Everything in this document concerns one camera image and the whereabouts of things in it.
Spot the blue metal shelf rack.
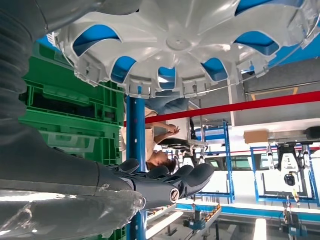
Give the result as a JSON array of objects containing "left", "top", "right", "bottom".
[{"left": 35, "top": 0, "right": 320, "bottom": 240}]

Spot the green plastic crate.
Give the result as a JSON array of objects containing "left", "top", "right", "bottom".
[
  {"left": 18, "top": 43, "right": 126, "bottom": 128},
  {"left": 37, "top": 122, "right": 126, "bottom": 167}
]

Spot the person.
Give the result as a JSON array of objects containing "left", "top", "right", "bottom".
[{"left": 119, "top": 97, "right": 191, "bottom": 175}]

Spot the black office chair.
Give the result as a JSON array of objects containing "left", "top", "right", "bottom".
[{"left": 158, "top": 117, "right": 209, "bottom": 158}]

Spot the white desk leg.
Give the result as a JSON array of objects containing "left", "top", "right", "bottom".
[{"left": 226, "top": 79, "right": 236, "bottom": 127}]

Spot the red barrier belt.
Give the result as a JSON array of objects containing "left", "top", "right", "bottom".
[{"left": 123, "top": 91, "right": 320, "bottom": 128}]

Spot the brown cardboard box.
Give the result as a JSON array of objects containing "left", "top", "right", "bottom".
[{"left": 243, "top": 129, "right": 269, "bottom": 145}]

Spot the black machine on stand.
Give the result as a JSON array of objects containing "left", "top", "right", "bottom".
[{"left": 275, "top": 144, "right": 309, "bottom": 188}]

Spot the blue metal frame rack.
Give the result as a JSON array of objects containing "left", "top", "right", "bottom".
[
  {"left": 193, "top": 120, "right": 235, "bottom": 204},
  {"left": 250, "top": 145, "right": 320, "bottom": 208}
]

